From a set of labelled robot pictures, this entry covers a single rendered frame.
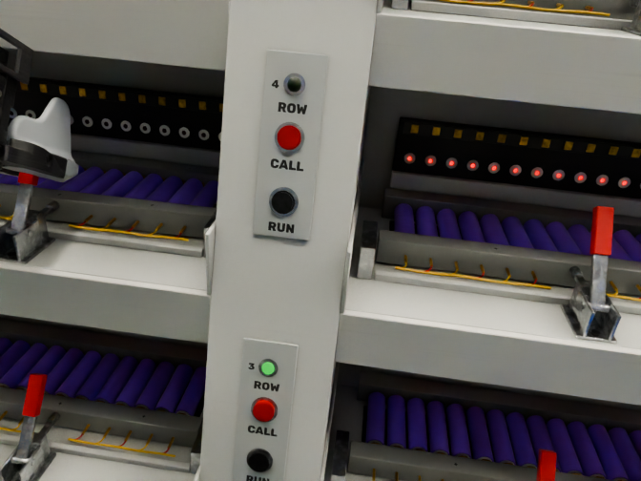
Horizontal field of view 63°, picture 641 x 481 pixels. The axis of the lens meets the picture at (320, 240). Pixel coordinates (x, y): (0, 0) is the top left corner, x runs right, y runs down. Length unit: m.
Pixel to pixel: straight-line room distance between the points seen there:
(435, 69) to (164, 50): 0.18
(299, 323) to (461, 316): 0.12
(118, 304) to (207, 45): 0.20
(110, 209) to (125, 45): 0.15
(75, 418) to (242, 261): 0.26
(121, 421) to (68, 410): 0.05
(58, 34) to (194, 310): 0.21
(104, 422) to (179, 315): 0.18
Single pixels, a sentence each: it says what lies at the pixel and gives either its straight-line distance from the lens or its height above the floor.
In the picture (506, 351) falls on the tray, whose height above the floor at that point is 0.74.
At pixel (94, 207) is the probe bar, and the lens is 0.49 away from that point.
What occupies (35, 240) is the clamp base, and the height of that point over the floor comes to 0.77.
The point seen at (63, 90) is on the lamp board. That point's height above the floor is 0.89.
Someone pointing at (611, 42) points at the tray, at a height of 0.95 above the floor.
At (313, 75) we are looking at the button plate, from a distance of 0.35.
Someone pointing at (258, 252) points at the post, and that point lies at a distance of 0.37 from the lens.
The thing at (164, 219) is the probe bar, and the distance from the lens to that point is 0.46.
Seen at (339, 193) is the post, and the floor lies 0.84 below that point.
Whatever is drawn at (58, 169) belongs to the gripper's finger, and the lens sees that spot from 0.42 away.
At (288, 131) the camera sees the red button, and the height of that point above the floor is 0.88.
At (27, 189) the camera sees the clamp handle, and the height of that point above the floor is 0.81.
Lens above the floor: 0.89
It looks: 13 degrees down
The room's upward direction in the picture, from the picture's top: 6 degrees clockwise
